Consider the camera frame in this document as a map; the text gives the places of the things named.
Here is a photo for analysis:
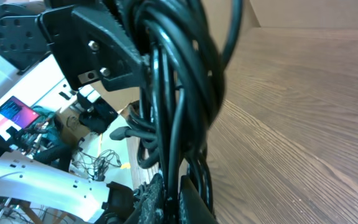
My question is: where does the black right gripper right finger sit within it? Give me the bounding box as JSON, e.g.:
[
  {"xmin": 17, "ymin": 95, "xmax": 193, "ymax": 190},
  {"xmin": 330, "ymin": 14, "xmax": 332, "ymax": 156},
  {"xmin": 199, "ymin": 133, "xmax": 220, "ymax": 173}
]
[{"xmin": 178, "ymin": 175, "xmax": 217, "ymax": 224}]

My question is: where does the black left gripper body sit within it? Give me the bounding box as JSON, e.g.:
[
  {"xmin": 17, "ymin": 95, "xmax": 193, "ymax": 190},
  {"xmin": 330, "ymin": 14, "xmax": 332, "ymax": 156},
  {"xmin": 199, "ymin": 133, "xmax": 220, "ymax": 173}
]
[{"xmin": 0, "ymin": 0, "xmax": 111, "ymax": 75}]

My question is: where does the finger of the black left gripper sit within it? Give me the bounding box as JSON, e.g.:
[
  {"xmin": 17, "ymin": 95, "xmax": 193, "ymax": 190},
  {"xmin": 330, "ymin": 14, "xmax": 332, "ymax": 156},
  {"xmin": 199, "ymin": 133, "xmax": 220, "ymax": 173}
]
[{"xmin": 39, "ymin": 1, "xmax": 148, "ymax": 91}]

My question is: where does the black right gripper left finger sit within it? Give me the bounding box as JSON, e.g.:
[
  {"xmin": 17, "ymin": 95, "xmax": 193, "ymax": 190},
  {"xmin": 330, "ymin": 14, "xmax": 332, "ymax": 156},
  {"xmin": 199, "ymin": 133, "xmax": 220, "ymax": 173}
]
[{"xmin": 126, "ymin": 173, "xmax": 166, "ymax": 224}]

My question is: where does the black usb cable bundle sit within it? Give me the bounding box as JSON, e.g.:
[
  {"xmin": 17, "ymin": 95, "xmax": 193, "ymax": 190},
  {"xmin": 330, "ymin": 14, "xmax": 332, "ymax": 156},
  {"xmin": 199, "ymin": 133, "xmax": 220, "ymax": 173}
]
[{"xmin": 108, "ymin": 0, "xmax": 244, "ymax": 218}]

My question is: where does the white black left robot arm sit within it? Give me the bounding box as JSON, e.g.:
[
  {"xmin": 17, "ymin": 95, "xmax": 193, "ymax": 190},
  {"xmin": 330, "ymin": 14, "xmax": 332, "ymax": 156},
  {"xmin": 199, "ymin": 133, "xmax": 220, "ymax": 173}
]
[{"xmin": 0, "ymin": 1, "xmax": 145, "ymax": 223}]

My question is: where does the computer monitor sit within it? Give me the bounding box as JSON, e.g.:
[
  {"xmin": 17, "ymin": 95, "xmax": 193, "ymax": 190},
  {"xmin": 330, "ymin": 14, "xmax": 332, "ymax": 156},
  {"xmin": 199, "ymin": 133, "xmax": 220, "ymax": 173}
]
[{"xmin": 0, "ymin": 96, "xmax": 40, "ymax": 141}]

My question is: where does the person in teal shirt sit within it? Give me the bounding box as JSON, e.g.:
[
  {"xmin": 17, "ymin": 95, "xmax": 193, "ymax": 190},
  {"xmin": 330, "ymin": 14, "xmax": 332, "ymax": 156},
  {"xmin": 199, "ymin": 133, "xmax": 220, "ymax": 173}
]
[{"xmin": 13, "ymin": 106, "xmax": 73, "ymax": 172}]

